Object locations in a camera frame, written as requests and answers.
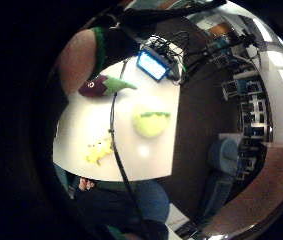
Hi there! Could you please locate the yellow plush toy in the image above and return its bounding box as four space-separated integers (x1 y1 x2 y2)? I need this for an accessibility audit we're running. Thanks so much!
84 137 114 165

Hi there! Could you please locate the blue-framed screen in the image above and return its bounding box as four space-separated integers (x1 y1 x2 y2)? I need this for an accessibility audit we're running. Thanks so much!
136 49 172 82

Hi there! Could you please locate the purple eggplant plush toy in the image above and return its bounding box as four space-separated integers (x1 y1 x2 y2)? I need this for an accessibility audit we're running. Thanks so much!
78 74 138 99

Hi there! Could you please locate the the person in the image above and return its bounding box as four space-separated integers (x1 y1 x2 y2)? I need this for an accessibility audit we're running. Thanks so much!
54 162 172 240

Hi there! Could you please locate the round green plush toy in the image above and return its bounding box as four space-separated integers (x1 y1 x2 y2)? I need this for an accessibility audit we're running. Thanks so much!
131 110 172 139

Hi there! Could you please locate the blue chair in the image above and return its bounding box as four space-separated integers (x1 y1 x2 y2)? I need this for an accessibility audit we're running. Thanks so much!
203 137 241 216

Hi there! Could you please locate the metal shelf rack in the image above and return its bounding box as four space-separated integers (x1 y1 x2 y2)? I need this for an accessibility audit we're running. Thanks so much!
220 66 276 183

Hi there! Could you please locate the black cable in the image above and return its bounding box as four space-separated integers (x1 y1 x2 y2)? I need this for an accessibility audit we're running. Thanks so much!
108 59 153 240

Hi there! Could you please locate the bundle of black cables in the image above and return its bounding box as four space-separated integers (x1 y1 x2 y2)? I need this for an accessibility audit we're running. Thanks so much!
144 31 190 85

